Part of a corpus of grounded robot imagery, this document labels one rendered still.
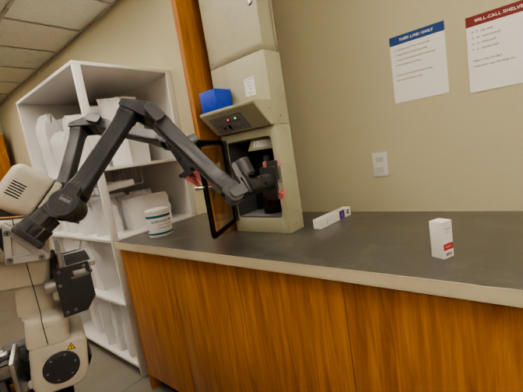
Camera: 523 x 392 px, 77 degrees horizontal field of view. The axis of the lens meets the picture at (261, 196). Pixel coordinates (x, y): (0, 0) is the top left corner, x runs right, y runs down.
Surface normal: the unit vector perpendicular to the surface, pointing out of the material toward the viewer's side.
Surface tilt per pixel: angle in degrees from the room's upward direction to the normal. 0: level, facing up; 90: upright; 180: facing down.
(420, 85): 90
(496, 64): 90
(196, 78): 90
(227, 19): 90
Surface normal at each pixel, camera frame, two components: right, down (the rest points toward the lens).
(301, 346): -0.62, 0.20
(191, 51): 0.77, -0.04
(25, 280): 0.55, 0.03
